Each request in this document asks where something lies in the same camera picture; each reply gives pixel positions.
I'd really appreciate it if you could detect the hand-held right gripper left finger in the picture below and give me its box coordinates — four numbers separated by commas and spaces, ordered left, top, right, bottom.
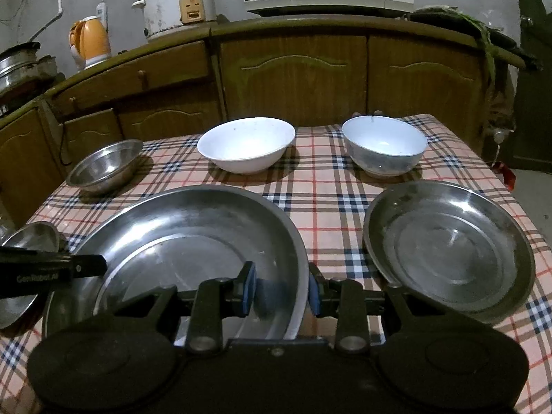
113, 261, 259, 353

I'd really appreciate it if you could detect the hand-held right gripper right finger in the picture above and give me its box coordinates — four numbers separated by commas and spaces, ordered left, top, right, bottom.
307, 263, 437, 353

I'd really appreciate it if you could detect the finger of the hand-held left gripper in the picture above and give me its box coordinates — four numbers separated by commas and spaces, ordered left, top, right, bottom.
65, 254, 108, 279

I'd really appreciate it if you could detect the steel bowl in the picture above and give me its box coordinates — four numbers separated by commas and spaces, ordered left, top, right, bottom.
0, 222, 60, 329
66, 139, 144, 195

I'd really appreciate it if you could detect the large steel plate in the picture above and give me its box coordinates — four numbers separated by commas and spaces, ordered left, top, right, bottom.
43, 185, 310, 341

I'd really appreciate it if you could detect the medium steel plate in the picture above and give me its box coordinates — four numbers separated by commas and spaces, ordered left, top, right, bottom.
363, 180, 536, 326

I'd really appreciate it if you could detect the wide white bowl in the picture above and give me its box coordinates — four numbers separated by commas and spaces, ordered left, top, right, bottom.
197, 116, 296, 175

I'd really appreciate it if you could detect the deep white bowl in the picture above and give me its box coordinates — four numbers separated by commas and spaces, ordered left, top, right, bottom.
342, 114, 428, 178

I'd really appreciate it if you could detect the plaid tablecloth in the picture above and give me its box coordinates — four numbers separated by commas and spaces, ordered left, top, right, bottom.
0, 114, 552, 414

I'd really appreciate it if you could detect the steel cooking pot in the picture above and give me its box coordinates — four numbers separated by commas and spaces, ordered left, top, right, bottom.
37, 55, 59, 79

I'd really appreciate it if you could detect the steel steamer pot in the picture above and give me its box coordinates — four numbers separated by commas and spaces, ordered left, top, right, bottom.
0, 42, 41, 93

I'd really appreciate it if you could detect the brown wooden cabinet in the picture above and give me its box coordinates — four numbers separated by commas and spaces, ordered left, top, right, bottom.
0, 11, 518, 225

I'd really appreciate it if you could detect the red plastic bag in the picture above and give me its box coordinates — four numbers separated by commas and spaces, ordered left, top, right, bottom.
496, 161, 517, 191

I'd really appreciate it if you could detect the orange electric kettle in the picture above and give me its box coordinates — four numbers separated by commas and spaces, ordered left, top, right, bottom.
68, 16, 112, 71

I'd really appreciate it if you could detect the white rice cooker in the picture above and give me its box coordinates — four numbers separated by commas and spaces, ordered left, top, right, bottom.
131, 0, 217, 43

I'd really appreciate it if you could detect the green onion bunch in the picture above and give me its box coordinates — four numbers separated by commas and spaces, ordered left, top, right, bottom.
412, 5, 542, 82

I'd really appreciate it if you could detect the dark green door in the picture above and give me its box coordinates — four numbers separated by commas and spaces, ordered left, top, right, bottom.
502, 0, 552, 173

